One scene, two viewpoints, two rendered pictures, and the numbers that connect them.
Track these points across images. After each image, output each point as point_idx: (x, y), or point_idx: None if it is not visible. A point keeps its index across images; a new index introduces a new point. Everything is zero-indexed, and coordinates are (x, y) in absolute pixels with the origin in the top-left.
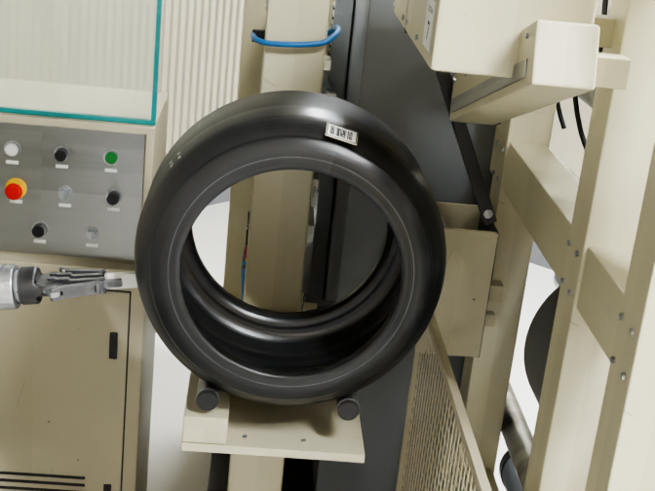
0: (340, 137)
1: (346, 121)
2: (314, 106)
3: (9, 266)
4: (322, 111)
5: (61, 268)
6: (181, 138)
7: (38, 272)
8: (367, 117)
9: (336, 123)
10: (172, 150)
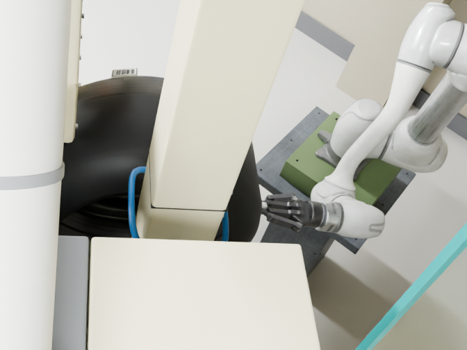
0: (125, 69)
1: (121, 81)
2: (148, 95)
3: (329, 208)
4: (142, 85)
5: (299, 225)
6: (248, 164)
7: (310, 210)
8: (96, 123)
9: (129, 77)
10: (252, 167)
